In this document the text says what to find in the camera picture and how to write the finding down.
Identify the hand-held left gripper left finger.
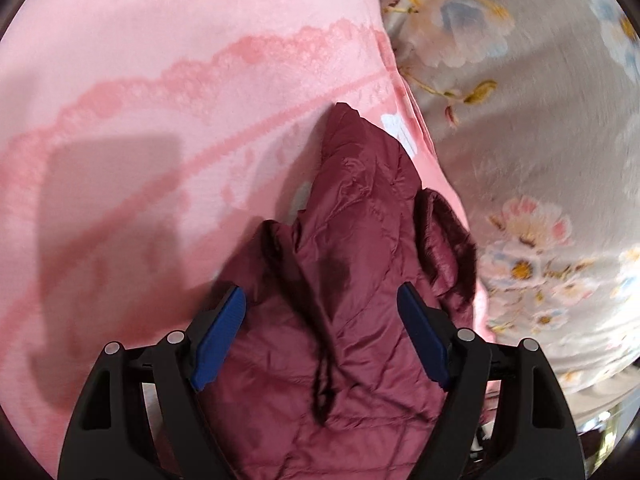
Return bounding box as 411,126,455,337
57,284,247,480

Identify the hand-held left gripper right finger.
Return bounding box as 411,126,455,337
396,281,587,480

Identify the maroon puffer jacket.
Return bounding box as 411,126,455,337
199,102,479,480

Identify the pink printed blanket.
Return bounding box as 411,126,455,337
0,0,502,480

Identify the grey floral bed sheet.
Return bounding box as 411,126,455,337
349,0,640,433

